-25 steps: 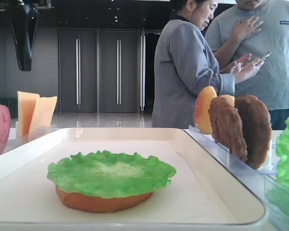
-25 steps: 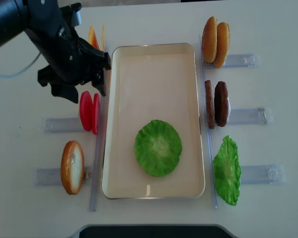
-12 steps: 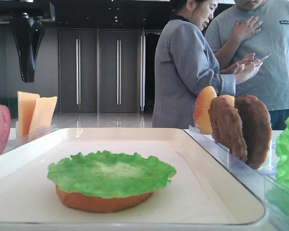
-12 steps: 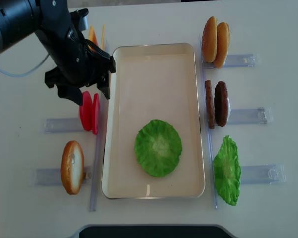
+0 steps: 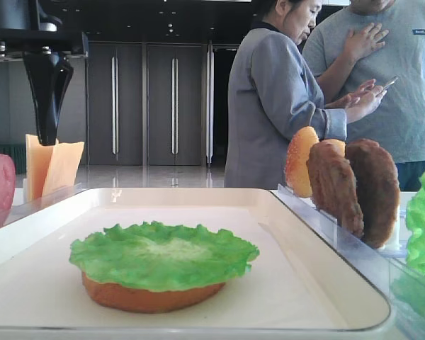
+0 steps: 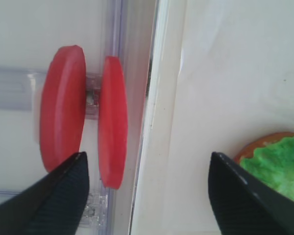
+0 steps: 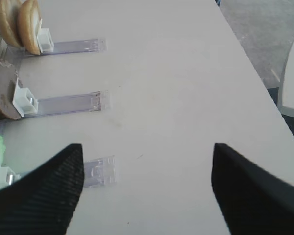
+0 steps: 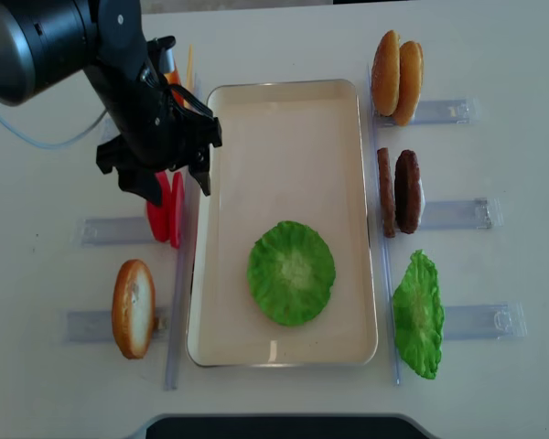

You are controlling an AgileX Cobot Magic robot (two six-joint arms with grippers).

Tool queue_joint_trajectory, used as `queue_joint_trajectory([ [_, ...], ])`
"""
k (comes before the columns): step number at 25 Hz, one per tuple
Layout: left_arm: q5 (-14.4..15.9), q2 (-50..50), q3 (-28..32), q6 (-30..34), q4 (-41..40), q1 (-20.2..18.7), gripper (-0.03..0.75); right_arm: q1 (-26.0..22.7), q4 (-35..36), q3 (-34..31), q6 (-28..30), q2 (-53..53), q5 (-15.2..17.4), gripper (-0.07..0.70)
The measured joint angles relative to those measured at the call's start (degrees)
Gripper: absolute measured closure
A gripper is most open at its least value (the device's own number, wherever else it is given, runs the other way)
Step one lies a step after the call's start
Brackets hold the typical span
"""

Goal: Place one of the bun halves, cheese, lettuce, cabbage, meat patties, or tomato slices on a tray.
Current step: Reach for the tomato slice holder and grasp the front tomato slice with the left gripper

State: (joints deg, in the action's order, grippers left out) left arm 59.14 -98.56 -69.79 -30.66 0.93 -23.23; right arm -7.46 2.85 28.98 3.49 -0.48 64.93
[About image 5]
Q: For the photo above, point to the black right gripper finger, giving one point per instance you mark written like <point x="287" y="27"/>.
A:
<point x="63" y="75"/>

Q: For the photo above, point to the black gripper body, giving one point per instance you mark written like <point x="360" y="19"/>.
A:
<point x="25" y="28"/>

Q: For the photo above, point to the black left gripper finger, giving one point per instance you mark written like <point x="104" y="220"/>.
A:
<point x="43" y="72"/>

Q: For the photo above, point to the orange cheese slice rear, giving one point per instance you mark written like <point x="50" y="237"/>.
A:
<point x="37" y="161"/>

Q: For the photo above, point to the orange cheese slice near tray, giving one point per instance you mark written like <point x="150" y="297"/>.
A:
<point x="63" y="166"/>

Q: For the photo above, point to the green lettuce leaf on bun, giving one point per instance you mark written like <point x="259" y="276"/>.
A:
<point x="158" y="257"/>

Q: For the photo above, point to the brown meat patty near tray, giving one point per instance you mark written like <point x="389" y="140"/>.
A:
<point x="333" y="186"/>

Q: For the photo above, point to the dark brown meat patty outer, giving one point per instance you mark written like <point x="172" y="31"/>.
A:
<point x="377" y="187"/>

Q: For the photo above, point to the green lettuce leaf on rack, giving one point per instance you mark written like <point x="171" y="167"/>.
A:
<point x="423" y="226"/>

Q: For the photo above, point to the woman in grey jacket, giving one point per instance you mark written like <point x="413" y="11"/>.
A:
<point x="272" y="94"/>

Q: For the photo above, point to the bottom bun half on tray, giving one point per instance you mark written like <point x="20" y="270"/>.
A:
<point x="118" y="297"/>

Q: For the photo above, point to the sesame bun top outer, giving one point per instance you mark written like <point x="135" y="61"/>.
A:
<point x="296" y="171"/>

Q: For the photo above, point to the cream rectangular tray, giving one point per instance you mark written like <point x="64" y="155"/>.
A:
<point x="298" y="287"/>

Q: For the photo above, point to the smartphone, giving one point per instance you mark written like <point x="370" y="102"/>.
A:
<point x="389" y="83"/>

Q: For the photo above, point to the man in grey t-shirt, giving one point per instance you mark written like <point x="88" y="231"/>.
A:
<point x="378" y="40"/>

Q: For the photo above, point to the dark cabinet doors with handles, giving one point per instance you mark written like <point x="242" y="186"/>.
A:
<point x="157" y="105"/>

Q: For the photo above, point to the clear cheese holder rail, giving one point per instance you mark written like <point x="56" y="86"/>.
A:
<point x="25" y="190"/>

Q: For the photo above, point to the clear left long rail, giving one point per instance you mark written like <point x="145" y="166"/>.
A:
<point x="28" y="209"/>

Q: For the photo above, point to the clear long rail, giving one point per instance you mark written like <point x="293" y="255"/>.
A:
<point x="28" y="209"/>
<point x="387" y="269"/>

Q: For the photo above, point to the clear patty holder rail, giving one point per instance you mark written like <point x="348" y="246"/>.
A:
<point x="396" y="245"/>

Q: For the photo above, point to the clear right long rail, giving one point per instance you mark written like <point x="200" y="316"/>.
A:
<point x="387" y="269"/>

